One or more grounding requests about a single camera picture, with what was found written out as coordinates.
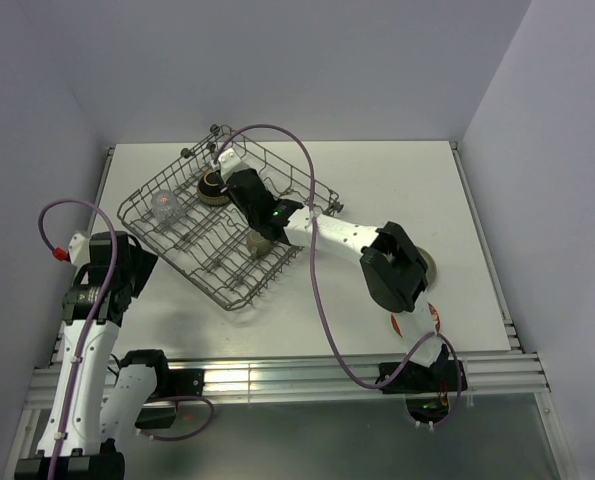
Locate brown bowl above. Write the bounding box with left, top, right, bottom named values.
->
left=197, top=170, right=230, bottom=207

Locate grey ceramic mug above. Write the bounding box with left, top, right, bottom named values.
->
left=245, top=230, right=272, bottom=258

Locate clear drinking glass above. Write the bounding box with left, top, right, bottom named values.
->
left=151, top=189, right=181, bottom=225

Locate grey round plate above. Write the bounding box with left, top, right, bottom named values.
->
left=418, top=247, right=438, bottom=289

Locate orange round plate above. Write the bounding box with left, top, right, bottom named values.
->
left=390, top=303, right=441, bottom=338

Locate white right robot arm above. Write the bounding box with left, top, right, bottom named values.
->
left=220, top=167, right=449, bottom=390

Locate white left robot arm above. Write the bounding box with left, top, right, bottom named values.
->
left=14, top=231, right=172, bottom=479

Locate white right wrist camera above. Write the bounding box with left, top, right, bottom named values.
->
left=211, top=148, right=249, bottom=182

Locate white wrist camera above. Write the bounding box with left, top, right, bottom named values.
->
left=52, top=231, right=91, bottom=268
left=211, top=148, right=249, bottom=182

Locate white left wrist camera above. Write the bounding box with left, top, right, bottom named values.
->
left=52, top=231, right=91, bottom=268

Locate grey wire dish rack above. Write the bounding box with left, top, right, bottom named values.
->
left=115, top=124, right=345, bottom=312

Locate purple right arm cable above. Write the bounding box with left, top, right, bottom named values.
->
left=214, top=123, right=466, bottom=426

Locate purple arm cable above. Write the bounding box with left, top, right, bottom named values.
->
left=39, top=199, right=216, bottom=480
left=214, top=123, right=466, bottom=426

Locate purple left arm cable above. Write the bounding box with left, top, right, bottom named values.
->
left=39, top=199, right=216, bottom=480

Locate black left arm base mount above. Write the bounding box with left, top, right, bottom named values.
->
left=135, top=368, right=205, bottom=430

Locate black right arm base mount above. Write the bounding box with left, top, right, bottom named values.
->
left=381, top=360, right=468, bottom=430

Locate aluminium table edge rail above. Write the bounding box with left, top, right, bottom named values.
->
left=26, top=349, right=553, bottom=406

